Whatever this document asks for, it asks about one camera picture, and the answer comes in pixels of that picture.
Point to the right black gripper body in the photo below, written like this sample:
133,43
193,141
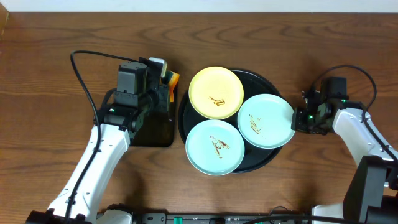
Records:
309,122

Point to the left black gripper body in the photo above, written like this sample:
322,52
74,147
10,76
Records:
165,90

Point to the green and orange sponge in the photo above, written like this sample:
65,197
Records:
171,81

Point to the pale green plate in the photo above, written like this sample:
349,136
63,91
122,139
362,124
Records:
265,120

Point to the yellow plate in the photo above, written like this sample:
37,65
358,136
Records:
216,93

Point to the light blue plate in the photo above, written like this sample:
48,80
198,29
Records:
215,147

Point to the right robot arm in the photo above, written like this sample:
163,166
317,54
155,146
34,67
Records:
376,162

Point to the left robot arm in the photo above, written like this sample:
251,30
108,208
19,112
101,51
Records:
78,202

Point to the black rectangular water tray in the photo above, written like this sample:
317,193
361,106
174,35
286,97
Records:
158,128

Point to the black round tray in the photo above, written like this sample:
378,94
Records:
253,84

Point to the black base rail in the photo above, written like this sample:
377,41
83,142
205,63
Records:
162,218

